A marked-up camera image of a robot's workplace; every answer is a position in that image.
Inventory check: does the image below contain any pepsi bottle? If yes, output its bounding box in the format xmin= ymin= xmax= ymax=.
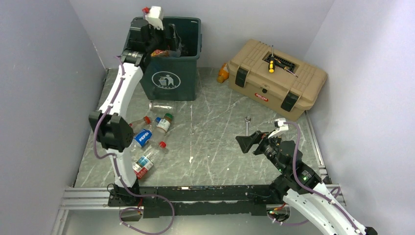
xmin=130 ymin=129 xmax=153 ymax=148

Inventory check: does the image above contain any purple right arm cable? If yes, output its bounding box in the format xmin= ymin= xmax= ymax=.
xmin=284 ymin=121 xmax=364 ymax=235

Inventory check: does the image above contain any white label green cap bottle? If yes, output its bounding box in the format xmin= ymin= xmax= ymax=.
xmin=151 ymin=113 xmax=173 ymax=144

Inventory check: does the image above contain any orange bottle behind toolbox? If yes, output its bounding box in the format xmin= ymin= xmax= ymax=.
xmin=216 ymin=63 xmax=229 ymax=83

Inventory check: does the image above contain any silver open end wrench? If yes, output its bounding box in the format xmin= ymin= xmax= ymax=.
xmin=245 ymin=117 xmax=251 ymax=136

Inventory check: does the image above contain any clear bottle near bin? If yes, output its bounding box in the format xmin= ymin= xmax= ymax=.
xmin=149 ymin=100 xmax=179 ymax=114

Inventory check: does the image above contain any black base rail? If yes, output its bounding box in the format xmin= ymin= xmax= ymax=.
xmin=107 ymin=184 xmax=283 ymax=218

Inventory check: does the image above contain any clear bottle red cap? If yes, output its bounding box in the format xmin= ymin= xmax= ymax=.
xmin=132 ymin=141 xmax=167 ymax=179

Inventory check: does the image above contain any tall orange drink bottle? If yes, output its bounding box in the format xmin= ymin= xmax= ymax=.
xmin=151 ymin=49 xmax=170 ymax=57

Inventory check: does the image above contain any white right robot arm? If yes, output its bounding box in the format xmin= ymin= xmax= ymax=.
xmin=235 ymin=131 xmax=377 ymax=235

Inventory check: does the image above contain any small red cap bottle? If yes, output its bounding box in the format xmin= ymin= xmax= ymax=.
xmin=129 ymin=116 xmax=151 ymax=134

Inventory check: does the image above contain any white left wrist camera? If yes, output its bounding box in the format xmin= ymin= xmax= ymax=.
xmin=142 ymin=6 xmax=164 ymax=30

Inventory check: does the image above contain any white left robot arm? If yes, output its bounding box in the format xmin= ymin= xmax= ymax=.
xmin=89 ymin=17 xmax=180 ymax=206

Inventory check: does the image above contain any tan plastic toolbox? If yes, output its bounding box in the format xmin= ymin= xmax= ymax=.
xmin=228 ymin=39 xmax=328 ymax=121

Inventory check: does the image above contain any dark green trash bin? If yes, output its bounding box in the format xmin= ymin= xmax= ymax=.
xmin=121 ymin=17 xmax=202 ymax=101

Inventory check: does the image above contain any yellow handled screwdriver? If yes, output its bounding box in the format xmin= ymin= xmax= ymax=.
xmin=268 ymin=45 xmax=275 ymax=73

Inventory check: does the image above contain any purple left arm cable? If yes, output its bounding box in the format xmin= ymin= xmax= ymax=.
xmin=93 ymin=55 xmax=176 ymax=235

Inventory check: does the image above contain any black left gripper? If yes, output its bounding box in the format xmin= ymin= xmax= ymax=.
xmin=146 ymin=22 xmax=182 ymax=53

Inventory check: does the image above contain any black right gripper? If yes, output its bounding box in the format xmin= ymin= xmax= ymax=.
xmin=235 ymin=129 xmax=287 ymax=173

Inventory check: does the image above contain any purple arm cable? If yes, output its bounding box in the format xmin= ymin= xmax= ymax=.
xmin=284 ymin=121 xmax=364 ymax=235
xmin=93 ymin=55 xmax=176 ymax=235

